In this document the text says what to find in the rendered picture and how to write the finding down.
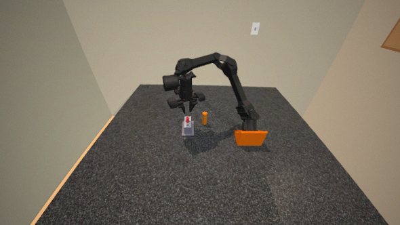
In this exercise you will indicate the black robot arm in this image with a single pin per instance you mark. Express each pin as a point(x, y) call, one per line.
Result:
point(229, 68)

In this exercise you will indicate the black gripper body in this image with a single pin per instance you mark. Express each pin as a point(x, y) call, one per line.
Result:
point(186, 95)

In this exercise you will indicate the orange cylinder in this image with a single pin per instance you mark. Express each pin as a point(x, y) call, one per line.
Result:
point(204, 118)

